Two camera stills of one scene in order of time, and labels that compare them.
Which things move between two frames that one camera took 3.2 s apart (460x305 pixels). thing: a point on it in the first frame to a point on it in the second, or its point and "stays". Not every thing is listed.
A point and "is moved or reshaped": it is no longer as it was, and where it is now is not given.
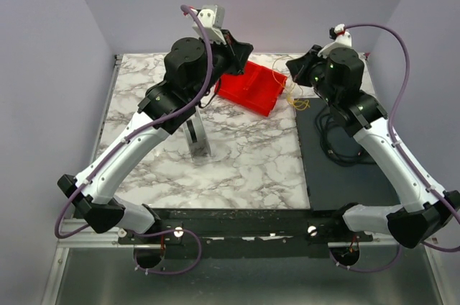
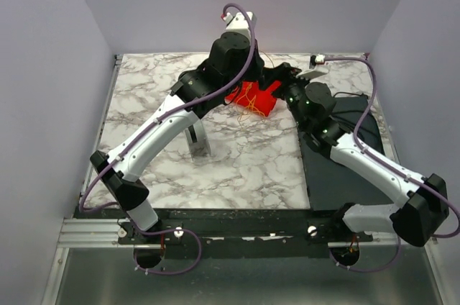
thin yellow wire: x=272 y=67 is moved or reshaped
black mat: x=331 y=187 stays
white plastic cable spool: x=196 y=135 stays
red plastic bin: x=257 y=88 stays
